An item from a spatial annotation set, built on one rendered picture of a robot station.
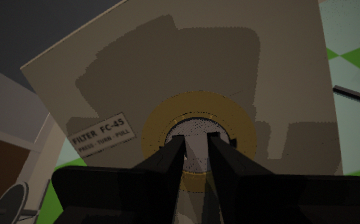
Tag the dark tan service panel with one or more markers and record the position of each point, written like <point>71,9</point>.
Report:
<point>259,68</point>

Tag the beige cylinder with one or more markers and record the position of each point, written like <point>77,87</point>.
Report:
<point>196,132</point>

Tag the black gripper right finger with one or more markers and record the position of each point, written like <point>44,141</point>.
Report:
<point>248,193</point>

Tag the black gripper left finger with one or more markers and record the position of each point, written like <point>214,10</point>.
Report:
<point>149,189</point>

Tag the dark grey flat bar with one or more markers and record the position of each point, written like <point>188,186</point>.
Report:
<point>347,92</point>

